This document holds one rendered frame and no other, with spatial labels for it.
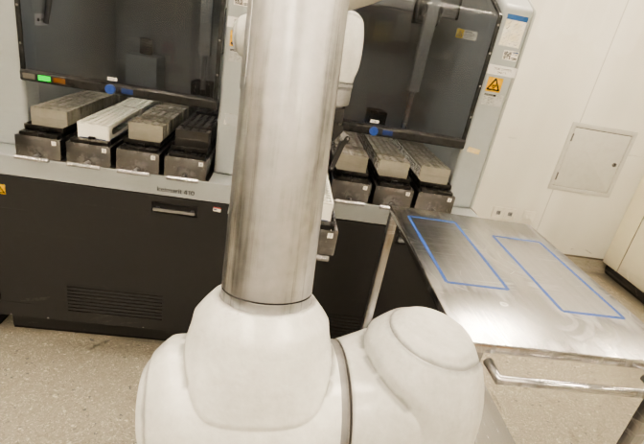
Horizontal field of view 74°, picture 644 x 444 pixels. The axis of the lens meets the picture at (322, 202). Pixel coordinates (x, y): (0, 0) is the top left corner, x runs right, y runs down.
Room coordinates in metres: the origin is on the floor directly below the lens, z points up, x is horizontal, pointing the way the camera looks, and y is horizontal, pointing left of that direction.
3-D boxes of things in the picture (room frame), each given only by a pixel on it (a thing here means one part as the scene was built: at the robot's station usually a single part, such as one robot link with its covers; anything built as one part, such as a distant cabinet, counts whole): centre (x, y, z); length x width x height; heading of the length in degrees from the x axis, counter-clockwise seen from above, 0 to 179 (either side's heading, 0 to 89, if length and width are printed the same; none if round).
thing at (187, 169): (1.63, 0.50, 0.78); 0.73 x 0.14 x 0.09; 7
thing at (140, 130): (1.38, 0.62, 0.85); 0.12 x 0.02 x 0.06; 98
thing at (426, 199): (1.74, -0.35, 0.78); 0.73 x 0.14 x 0.09; 7
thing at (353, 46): (1.05, 0.04, 1.24); 0.13 x 0.11 x 0.16; 103
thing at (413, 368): (0.41, -0.15, 0.87); 0.18 x 0.16 x 0.22; 103
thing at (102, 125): (1.46, 0.79, 0.83); 0.30 x 0.10 x 0.06; 7
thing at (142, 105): (1.77, 0.83, 0.83); 0.30 x 0.10 x 0.06; 7
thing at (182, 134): (1.40, 0.47, 0.85); 0.12 x 0.02 x 0.06; 97
